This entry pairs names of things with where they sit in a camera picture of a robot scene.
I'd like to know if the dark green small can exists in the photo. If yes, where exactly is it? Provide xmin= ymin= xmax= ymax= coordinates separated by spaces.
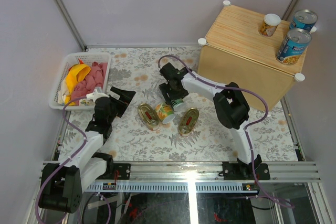
xmin=171 ymin=99 xmax=185 ymax=111

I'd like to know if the gold oval fish tin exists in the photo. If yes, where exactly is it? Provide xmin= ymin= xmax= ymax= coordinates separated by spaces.
xmin=178 ymin=108 xmax=199 ymax=137

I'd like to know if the yellow jar white lid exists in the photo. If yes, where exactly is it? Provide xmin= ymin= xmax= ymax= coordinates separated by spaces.
xmin=259 ymin=14 xmax=281 ymax=37

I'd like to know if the blue soup can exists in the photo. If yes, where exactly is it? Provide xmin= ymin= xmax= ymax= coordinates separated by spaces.
xmin=276 ymin=28 xmax=312 ymax=65
xmin=289 ymin=9 xmax=318 ymax=32

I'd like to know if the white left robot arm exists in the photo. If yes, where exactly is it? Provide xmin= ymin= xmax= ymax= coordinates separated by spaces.
xmin=35 ymin=87 xmax=136 ymax=214

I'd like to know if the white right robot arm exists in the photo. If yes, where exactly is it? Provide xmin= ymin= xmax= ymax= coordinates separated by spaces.
xmin=159 ymin=63 xmax=261 ymax=179

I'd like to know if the gold oval tin under jar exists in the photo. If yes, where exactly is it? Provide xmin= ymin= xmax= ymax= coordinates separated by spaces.
xmin=138 ymin=103 xmax=160 ymax=131

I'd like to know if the pink cloth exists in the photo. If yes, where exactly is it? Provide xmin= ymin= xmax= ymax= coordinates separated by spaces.
xmin=75 ymin=62 xmax=108 ymax=92

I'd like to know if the white plastic laundry basket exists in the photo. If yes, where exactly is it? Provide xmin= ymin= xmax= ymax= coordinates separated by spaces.
xmin=49 ymin=52 xmax=111 ymax=110

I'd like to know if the yellow cloth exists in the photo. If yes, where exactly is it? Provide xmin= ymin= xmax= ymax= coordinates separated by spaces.
xmin=62 ymin=63 xmax=91 ymax=95

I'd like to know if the white patterned cloth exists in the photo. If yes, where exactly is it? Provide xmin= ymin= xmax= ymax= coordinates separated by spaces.
xmin=57 ymin=89 xmax=92 ymax=106

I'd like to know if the wooden cube cabinet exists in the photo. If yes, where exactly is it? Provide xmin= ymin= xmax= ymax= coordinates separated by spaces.
xmin=197 ymin=5 xmax=305 ymax=109

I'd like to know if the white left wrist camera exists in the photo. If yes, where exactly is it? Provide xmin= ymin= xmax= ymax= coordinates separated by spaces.
xmin=86 ymin=87 xmax=109 ymax=102

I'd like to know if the aluminium frame rail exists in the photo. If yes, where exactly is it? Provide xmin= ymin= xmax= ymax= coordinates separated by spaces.
xmin=79 ymin=162 xmax=321 ymax=193

